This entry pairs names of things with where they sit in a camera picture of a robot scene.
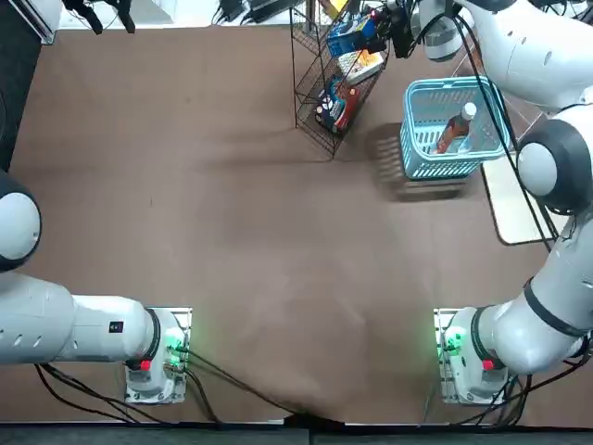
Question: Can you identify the cream plastic tray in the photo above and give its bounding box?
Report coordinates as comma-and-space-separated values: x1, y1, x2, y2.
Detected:
479, 152, 560, 247

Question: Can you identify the dark chocolate cookie box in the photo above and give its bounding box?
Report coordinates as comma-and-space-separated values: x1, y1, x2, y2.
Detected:
313, 75, 362, 136

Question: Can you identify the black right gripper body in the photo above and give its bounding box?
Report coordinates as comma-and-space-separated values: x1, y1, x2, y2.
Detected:
382, 2, 418, 60

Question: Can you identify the black base power cable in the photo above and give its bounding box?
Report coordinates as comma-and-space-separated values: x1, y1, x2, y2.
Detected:
416, 356, 593, 427
34, 363, 223, 426
183, 347, 347, 426

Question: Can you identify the blue Oreo cookie box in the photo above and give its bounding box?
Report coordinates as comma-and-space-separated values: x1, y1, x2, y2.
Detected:
325, 13, 377, 56

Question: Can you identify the black power brick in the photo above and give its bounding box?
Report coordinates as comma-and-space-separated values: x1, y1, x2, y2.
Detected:
247, 0, 297, 22
217, 0, 246, 22

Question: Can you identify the amber tea bottle white cap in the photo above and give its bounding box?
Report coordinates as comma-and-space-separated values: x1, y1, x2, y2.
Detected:
434, 102, 478, 155

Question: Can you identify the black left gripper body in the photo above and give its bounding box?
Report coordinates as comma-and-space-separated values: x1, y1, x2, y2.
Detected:
62, 0, 133, 10

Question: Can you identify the white Franzzi cracker box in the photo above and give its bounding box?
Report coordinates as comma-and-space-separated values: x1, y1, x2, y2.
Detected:
336, 48, 385, 85

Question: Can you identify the light blue plastic shopping basket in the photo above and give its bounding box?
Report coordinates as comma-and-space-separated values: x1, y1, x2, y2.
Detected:
398, 76, 513, 181

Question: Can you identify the yellow Nabati wafer box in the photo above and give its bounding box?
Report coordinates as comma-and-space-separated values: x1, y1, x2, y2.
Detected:
319, 0, 353, 19

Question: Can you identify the black wire snack shelf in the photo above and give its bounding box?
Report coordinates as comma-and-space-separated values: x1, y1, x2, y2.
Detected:
289, 0, 393, 161

